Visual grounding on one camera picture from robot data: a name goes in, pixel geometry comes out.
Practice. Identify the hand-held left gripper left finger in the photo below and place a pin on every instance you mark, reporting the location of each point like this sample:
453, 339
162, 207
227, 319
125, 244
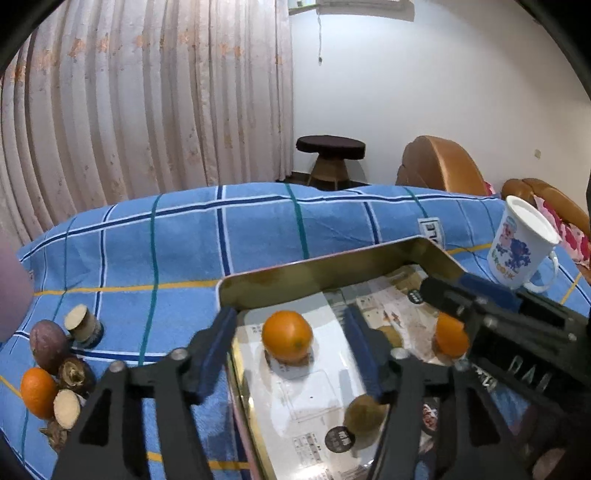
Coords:
216, 350

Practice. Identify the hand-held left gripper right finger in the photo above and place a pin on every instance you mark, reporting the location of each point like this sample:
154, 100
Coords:
364, 360

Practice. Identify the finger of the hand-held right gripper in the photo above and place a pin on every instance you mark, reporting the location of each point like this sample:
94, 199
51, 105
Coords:
489, 290

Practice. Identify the brown kiwi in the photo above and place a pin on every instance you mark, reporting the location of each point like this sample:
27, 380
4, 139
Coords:
390, 335
362, 417

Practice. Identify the orange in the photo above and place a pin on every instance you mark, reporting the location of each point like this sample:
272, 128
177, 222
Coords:
287, 336
450, 334
39, 392

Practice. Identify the pink metal tin box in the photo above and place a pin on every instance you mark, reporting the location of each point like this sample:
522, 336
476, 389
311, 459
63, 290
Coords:
323, 272

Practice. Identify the purple passion fruit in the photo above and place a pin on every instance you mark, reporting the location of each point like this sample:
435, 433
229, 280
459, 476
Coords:
48, 344

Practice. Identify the white printed mug with lid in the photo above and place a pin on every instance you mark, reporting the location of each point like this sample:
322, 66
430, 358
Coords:
521, 249

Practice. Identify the printed paper liner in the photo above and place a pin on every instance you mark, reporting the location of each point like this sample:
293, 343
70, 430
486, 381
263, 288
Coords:
295, 397

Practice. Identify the white fabric label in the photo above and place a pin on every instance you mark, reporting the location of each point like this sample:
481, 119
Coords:
429, 229

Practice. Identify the pink floral cushion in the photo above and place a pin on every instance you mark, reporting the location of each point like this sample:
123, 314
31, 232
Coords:
568, 233

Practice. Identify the red floral cushion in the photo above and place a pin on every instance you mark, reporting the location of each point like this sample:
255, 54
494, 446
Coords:
489, 187

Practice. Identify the brown leather sofa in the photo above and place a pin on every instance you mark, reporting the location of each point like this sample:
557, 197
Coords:
540, 194

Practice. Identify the blue plaid blanket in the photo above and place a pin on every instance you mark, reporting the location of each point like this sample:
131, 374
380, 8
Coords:
184, 240

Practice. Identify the brown leather armchair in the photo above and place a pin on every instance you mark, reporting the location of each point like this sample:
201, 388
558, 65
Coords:
438, 161

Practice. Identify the dried brown fruit husk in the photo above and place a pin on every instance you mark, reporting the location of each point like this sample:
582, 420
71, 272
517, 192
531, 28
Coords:
55, 436

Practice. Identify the dark round stool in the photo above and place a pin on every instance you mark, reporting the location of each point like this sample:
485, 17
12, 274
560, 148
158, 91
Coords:
330, 152

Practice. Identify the pink thermos bottle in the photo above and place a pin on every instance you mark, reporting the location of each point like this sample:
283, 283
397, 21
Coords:
11, 290

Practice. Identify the beige embroidered curtain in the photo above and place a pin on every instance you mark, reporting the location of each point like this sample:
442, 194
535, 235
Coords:
138, 115

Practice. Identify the white air conditioner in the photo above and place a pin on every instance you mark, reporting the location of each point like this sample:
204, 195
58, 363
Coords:
351, 4

